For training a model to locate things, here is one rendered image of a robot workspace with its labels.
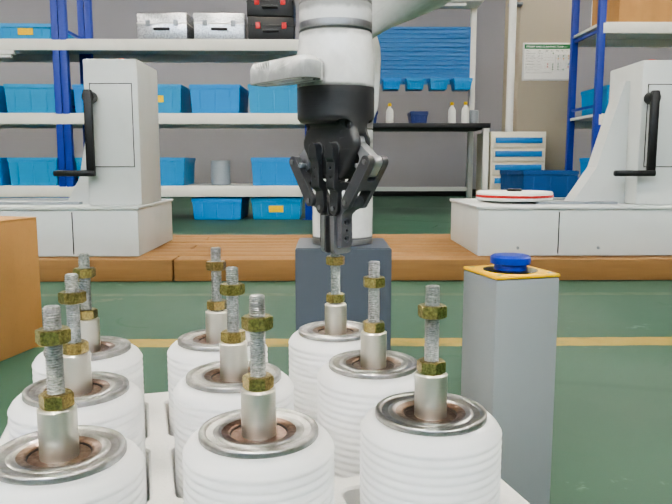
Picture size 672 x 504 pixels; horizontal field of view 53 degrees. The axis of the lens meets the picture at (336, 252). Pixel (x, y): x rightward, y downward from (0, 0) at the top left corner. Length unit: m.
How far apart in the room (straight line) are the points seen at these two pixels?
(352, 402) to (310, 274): 0.46
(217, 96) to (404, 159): 4.14
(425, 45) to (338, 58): 5.97
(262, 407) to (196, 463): 0.05
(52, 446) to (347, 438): 0.23
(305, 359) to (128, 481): 0.29
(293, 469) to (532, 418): 0.36
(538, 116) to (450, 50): 1.08
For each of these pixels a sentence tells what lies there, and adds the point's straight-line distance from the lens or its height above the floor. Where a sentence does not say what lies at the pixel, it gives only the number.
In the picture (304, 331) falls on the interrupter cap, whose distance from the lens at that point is 0.69.
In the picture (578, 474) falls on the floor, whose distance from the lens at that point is 1.03.
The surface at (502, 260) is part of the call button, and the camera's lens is 0.69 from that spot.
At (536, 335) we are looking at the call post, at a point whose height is 0.25.
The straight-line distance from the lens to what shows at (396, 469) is 0.45.
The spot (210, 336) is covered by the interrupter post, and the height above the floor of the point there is 0.26.
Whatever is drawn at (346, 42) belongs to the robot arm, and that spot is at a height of 0.53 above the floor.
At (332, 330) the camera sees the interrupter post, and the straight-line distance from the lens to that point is 0.68.
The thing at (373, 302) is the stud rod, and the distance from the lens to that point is 0.57.
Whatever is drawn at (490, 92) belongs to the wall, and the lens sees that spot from 9.13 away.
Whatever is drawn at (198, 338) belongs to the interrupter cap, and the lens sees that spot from 0.68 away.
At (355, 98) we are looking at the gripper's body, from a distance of 0.64.
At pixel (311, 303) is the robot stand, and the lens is 0.99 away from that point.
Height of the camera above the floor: 0.42
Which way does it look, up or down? 7 degrees down
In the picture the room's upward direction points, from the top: straight up
